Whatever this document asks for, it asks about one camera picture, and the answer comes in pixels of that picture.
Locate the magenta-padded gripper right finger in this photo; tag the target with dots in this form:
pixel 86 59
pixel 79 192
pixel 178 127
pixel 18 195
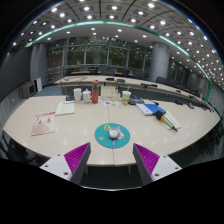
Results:
pixel 148 158

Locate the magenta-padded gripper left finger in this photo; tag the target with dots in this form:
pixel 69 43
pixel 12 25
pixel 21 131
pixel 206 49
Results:
pixel 76 156

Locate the silver computer mouse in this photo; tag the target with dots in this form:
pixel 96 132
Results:
pixel 113 132

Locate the round teal cartoon mouse pad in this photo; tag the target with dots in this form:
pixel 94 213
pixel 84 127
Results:
pixel 101 136

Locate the red and white printed brochure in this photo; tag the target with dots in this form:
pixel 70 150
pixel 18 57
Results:
pixel 43 124

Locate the white booklet with red title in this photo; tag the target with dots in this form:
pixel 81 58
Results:
pixel 65 108

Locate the blue and white folder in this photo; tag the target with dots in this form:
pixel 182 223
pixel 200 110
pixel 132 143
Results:
pixel 153 108

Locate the black desk microphone unit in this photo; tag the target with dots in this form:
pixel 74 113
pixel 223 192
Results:
pixel 70 97

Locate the grey desk microphone unit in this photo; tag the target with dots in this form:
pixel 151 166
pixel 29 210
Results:
pixel 136 100

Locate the white lidded ceramic mug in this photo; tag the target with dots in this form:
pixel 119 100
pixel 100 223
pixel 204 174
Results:
pixel 87 96

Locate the white paper cup stack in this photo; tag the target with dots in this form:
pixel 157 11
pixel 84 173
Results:
pixel 77 95

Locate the colourful printed leaflet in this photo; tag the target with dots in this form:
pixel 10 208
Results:
pixel 110 103

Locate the green and white paper cup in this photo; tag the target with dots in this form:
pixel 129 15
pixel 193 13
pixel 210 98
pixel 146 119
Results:
pixel 126 97

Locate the red thermos bottle green band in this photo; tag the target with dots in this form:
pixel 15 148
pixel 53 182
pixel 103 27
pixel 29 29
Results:
pixel 95 93

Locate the long curved conference table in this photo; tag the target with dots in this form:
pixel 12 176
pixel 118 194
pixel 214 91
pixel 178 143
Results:
pixel 86 79

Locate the white leaning board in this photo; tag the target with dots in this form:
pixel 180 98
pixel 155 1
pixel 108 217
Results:
pixel 38 84

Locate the grey boxy monitor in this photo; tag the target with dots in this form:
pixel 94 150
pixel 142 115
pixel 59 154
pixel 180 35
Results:
pixel 28 90

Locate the dark office chairs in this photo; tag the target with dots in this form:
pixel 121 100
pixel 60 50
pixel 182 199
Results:
pixel 138 73

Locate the ceiling lights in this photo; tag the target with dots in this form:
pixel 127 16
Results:
pixel 86 8

